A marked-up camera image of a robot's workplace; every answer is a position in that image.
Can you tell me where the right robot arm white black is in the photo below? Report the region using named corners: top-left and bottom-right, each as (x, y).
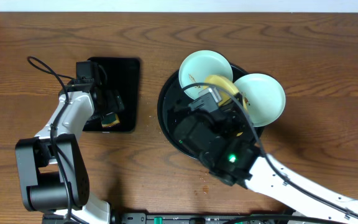
top-left (172, 103), bottom-right (358, 223)

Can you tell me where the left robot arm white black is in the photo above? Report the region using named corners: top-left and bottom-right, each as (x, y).
top-left (15, 83), bottom-right (122, 223)

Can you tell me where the yellow plate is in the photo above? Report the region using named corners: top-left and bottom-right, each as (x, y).
top-left (203, 74), bottom-right (249, 138)

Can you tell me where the black rectangular tray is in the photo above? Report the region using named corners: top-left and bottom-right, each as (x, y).
top-left (83, 57), bottom-right (141, 133)

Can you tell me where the mint plate with stain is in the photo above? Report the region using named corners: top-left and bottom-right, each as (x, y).
top-left (178, 50), bottom-right (234, 88)

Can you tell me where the black round tray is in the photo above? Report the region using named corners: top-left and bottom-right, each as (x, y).
top-left (157, 63), bottom-right (264, 161)

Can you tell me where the yellow green scrub sponge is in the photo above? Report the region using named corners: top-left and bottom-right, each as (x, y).
top-left (101, 113), bottom-right (120, 128)

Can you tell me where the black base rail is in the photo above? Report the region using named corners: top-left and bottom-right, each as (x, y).
top-left (42, 211), bottom-right (295, 224)

